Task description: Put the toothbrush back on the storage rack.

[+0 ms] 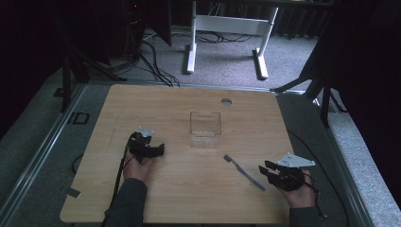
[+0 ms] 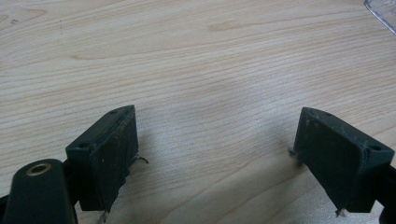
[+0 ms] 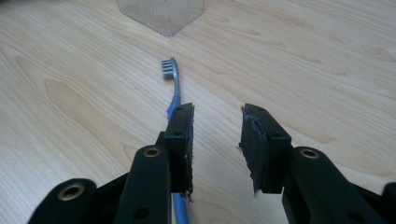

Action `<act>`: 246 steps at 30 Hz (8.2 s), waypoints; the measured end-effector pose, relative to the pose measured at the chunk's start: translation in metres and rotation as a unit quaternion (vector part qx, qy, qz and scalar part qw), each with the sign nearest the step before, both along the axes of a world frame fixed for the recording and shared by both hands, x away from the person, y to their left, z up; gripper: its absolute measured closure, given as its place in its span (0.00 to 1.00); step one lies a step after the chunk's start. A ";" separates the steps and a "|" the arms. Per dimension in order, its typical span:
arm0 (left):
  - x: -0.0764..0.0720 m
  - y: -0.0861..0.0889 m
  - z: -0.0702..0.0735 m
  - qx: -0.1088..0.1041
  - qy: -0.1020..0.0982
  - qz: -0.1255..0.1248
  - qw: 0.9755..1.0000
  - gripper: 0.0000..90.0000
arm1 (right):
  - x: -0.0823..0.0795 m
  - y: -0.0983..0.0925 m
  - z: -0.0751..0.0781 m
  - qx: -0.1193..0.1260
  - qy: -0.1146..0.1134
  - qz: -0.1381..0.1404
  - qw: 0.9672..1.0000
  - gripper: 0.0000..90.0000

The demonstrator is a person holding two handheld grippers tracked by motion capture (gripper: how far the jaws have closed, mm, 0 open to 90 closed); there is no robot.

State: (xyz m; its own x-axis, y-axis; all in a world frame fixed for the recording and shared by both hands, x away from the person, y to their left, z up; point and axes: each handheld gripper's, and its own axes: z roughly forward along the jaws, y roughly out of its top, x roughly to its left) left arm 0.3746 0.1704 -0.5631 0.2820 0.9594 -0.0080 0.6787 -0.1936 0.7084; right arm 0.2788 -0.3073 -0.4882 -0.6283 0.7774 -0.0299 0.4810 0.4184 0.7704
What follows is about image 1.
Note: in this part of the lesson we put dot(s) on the person's right hand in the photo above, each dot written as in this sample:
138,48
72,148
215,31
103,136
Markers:
302,197

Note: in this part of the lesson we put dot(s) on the grey tape piece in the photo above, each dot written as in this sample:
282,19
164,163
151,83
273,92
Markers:
72,192

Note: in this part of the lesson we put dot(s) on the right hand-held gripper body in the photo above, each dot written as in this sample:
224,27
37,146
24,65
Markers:
288,179

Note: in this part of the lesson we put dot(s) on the clear plastic holder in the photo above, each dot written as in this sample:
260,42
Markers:
205,129

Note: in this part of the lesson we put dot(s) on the white desk frame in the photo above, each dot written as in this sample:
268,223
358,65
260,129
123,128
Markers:
231,24

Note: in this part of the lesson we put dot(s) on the blue toothbrush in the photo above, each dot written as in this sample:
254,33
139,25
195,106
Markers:
244,172

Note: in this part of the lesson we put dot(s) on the black metal stand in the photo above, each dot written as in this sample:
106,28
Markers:
324,101
66,85

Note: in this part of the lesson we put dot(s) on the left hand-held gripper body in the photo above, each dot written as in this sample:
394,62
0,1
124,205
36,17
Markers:
138,148

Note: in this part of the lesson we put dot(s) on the person's left hand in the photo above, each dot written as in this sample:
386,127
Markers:
135,171

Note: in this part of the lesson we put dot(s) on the metal floor rail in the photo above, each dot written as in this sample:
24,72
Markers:
47,138
345,176

